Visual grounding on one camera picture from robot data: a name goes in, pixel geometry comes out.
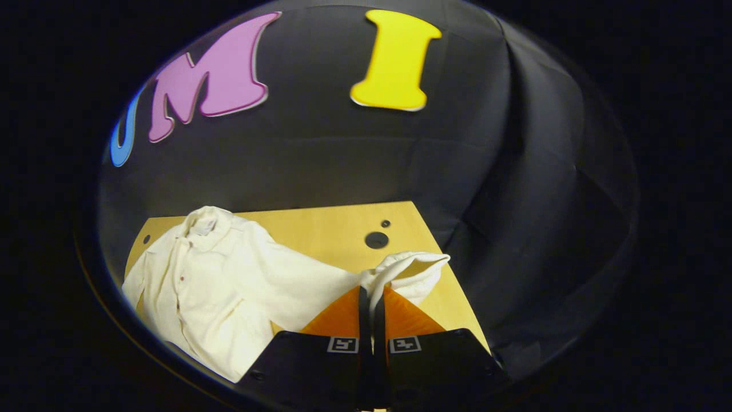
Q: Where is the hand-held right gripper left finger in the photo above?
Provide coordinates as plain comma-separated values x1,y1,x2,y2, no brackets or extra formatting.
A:
236,286,373,410

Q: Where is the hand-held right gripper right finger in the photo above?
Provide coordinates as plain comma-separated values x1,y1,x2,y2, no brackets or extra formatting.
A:
373,286,511,410

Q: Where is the white button shirt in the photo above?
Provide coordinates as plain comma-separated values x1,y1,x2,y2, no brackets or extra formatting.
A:
122,206,451,383

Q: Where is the black backdrop cloth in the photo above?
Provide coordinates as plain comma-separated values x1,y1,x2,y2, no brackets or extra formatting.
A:
97,0,640,381

